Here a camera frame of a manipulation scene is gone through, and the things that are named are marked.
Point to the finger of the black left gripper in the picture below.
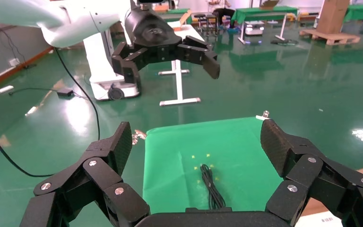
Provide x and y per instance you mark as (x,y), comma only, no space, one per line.
(128,62)
(200,53)

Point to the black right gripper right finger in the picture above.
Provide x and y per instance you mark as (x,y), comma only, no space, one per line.
(294,156)

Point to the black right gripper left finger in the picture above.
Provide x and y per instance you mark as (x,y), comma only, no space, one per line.
(106,175)

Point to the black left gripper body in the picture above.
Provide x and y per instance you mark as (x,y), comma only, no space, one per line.
(150,28)

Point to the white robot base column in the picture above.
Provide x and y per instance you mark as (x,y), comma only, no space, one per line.
(100,62)

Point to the small brown cardboard box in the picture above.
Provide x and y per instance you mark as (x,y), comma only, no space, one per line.
(269,3)

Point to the small green covered table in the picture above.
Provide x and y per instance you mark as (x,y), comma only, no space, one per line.
(176,12)

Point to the white table with legs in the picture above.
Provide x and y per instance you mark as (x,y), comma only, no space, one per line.
(178,81)

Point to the black stool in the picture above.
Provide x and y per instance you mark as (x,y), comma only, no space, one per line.
(212,16)
(199,15)

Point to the white mobile robot unit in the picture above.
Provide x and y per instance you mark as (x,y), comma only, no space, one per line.
(254,28)

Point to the white printed paper sheet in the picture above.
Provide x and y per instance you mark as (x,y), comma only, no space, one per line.
(319,220)

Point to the green table cloth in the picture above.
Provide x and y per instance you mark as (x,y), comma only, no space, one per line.
(175,175)

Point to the black power adapter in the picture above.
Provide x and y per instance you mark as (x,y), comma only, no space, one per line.
(65,92)

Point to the long green covered table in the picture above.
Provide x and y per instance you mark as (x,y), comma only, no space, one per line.
(263,12)

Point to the black round floor base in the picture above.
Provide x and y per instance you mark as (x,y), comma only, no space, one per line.
(283,42)

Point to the wooden pallet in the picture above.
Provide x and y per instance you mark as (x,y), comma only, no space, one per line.
(331,37)

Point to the white power strip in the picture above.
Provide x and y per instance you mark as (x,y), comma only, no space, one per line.
(5,89)

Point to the tall cardboard carton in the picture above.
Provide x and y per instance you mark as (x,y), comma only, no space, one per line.
(333,15)

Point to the white wall socket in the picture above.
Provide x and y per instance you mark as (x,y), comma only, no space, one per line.
(14,62)

